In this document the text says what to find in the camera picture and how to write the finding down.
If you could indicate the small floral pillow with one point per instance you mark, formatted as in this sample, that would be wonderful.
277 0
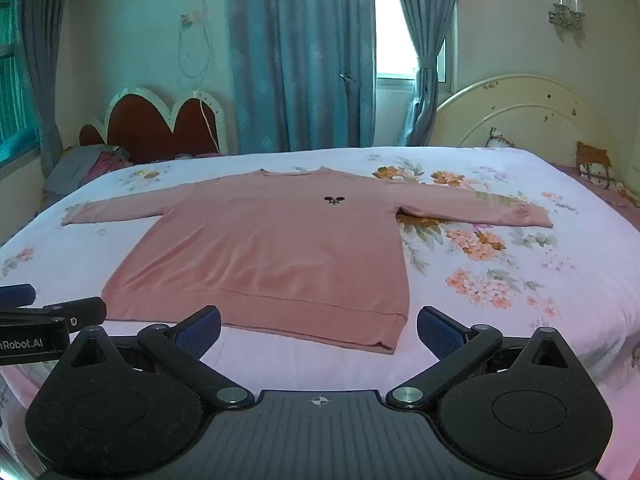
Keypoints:
500 140

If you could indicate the red scalloped headboard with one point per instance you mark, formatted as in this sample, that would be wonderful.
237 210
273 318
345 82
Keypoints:
145 130

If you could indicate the green-tinted window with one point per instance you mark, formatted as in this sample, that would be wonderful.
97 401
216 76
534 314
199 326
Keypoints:
15 100

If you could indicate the narrow blue-grey curtain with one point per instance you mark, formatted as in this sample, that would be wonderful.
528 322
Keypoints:
42 60

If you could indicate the pink sweatshirt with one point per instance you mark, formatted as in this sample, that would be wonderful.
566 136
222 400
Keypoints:
275 260

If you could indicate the tied blue-grey curtain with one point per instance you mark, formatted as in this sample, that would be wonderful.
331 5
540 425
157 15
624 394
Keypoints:
425 25

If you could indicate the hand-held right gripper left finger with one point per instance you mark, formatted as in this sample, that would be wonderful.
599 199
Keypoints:
199 332

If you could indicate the brown patterned pillow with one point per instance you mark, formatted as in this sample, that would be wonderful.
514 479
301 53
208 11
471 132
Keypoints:
594 162

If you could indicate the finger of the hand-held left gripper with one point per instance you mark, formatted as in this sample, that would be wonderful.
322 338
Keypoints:
82 311
17 294

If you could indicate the glass wall lamp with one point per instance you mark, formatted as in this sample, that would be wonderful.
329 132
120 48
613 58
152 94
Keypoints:
566 10

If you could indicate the wide blue-grey curtain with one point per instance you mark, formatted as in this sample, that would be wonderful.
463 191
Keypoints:
300 50

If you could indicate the bright window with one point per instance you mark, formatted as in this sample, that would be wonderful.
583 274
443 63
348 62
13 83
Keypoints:
395 35

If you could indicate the cream round headboard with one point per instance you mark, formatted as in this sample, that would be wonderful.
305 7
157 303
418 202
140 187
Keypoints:
540 120

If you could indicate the pile of clothes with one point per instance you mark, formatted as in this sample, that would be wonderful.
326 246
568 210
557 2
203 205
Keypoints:
75 167

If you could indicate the curtain clip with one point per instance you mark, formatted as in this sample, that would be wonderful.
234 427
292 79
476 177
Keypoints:
345 76

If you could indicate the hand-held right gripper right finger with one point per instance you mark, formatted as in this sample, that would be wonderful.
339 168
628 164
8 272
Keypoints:
440 332

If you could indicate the floral bed sheet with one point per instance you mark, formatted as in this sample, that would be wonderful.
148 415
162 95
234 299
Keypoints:
500 285

